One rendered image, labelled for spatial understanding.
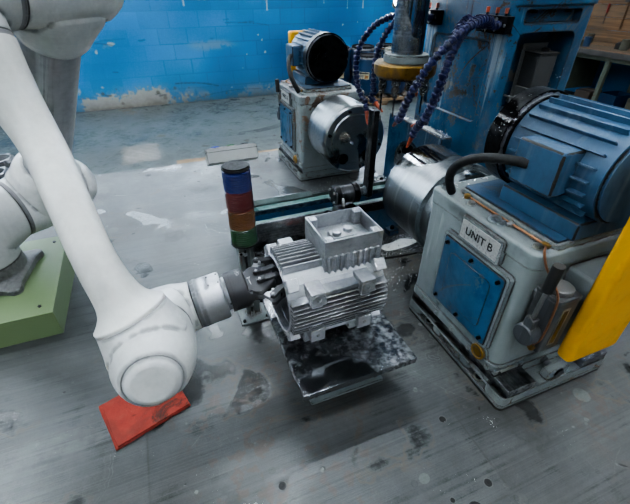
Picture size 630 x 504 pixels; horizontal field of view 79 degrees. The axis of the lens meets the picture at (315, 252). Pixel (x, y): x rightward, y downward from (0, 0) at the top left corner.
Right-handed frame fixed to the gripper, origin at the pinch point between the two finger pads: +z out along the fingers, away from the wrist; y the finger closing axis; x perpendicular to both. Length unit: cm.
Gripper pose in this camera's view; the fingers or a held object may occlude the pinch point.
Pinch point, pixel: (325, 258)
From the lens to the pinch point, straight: 76.9
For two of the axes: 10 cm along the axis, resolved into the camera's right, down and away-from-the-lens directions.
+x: 1.1, 7.8, 6.1
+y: -3.9, -5.4, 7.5
